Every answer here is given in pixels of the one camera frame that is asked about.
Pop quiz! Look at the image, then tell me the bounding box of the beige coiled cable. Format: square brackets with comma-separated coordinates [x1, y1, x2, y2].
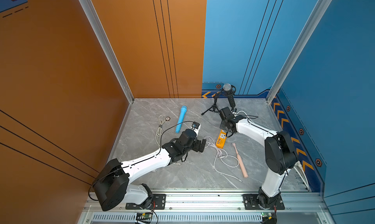
[155, 114, 171, 148]

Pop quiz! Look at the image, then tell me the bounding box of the pink electric toothbrush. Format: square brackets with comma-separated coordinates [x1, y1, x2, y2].
[232, 143, 249, 178]

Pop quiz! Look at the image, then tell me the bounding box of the blue cylindrical device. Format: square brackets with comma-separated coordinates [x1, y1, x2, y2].
[175, 106, 187, 133]

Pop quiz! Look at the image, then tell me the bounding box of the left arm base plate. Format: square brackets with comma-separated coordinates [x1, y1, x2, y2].
[126, 193, 167, 210]

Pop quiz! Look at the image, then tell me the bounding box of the black microphone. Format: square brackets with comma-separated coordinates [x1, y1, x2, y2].
[223, 83, 236, 108]

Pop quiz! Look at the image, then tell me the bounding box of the green circuit board left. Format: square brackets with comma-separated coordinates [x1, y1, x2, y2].
[135, 212, 153, 224]

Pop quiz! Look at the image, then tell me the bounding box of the green circuit board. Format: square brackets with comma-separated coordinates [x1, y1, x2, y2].
[135, 212, 153, 224]
[261, 213, 277, 224]

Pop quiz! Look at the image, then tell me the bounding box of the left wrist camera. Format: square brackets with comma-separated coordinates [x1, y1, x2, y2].
[191, 122, 201, 135]

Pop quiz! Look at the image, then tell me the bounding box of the green circuit board right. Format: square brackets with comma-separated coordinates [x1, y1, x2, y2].
[261, 213, 277, 224]

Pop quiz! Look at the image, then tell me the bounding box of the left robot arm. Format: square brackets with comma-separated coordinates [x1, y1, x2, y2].
[91, 129, 207, 211]

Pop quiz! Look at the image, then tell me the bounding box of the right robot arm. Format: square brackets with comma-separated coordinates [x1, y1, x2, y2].
[219, 107, 298, 209]

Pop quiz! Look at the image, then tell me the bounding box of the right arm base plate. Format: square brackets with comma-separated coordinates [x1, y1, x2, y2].
[242, 194, 285, 211]

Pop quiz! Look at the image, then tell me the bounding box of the black tripod stand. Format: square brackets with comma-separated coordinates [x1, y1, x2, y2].
[201, 91, 223, 115]

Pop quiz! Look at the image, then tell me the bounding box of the orange power strip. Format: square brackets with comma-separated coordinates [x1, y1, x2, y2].
[215, 130, 227, 149]

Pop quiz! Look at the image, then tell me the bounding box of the aluminium front rail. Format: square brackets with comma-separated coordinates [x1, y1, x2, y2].
[78, 189, 335, 224]

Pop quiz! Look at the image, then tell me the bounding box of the white charging cable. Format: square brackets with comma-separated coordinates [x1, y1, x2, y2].
[203, 135, 243, 183]

